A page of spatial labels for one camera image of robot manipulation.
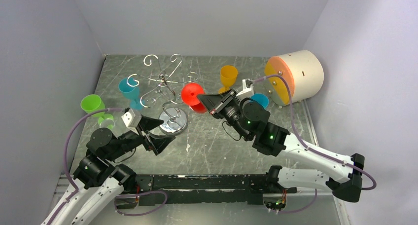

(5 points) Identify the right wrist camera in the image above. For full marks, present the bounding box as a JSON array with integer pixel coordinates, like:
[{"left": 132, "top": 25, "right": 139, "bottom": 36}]
[{"left": 237, "top": 78, "right": 254, "bottom": 100}]

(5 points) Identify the orange plastic wine glass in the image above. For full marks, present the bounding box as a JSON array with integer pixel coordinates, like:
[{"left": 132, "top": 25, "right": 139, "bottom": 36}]
[{"left": 218, "top": 65, "right": 238, "bottom": 94}]

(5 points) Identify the red plastic wine glass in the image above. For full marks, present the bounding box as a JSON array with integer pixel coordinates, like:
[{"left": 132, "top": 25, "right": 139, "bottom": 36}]
[{"left": 181, "top": 82, "right": 207, "bottom": 113}]

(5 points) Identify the green plastic wine glass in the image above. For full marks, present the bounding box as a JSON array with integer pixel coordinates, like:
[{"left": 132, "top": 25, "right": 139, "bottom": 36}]
[{"left": 80, "top": 94, "right": 114, "bottom": 124}]

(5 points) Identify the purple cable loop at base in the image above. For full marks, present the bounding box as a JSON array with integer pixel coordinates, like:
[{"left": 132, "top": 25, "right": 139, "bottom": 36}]
[{"left": 114, "top": 190, "right": 169, "bottom": 217}]

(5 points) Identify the blue plastic wine glass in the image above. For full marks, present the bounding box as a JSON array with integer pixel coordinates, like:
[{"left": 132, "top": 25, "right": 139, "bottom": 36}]
[
  {"left": 251, "top": 93, "right": 270, "bottom": 109},
  {"left": 118, "top": 77, "right": 143, "bottom": 110}
]

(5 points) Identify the chrome wine glass rack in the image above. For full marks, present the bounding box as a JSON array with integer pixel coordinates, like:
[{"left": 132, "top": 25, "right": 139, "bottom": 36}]
[{"left": 126, "top": 53, "right": 198, "bottom": 135}]

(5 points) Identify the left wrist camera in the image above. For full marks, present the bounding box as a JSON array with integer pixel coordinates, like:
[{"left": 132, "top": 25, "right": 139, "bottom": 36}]
[{"left": 121, "top": 108, "right": 142, "bottom": 131}]

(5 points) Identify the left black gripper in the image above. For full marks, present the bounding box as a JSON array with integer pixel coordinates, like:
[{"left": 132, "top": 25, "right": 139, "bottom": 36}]
[{"left": 106, "top": 114, "right": 175, "bottom": 160}]

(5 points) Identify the clear wine glass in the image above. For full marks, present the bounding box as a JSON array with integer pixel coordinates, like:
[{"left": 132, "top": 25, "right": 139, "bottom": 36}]
[{"left": 99, "top": 118, "right": 115, "bottom": 130}]

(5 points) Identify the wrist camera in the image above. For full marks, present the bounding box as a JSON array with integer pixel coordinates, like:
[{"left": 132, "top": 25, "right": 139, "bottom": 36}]
[
  {"left": 237, "top": 78, "right": 254, "bottom": 100},
  {"left": 121, "top": 108, "right": 142, "bottom": 131}
]

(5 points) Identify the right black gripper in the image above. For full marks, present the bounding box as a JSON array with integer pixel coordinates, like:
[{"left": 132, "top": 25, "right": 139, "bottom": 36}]
[{"left": 197, "top": 88, "right": 250, "bottom": 140}]

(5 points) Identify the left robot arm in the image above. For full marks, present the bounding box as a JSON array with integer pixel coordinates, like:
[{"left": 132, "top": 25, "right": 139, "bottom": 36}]
[{"left": 43, "top": 112, "right": 175, "bottom": 225}]

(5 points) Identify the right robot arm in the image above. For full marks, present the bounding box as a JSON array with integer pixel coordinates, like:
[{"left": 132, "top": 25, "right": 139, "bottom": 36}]
[{"left": 197, "top": 90, "right": 365, "bottom": 203}]

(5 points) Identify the cream cylinder with orange face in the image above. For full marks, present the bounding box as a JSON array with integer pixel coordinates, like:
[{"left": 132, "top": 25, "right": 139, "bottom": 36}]
[{"left": 264, "top": 50, "right": 324, "bottom": 106}]

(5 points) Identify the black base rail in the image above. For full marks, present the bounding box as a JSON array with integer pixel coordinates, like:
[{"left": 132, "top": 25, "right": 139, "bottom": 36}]
[{"left": 116, "top": 174, "right": 297, "bottom": 209}]

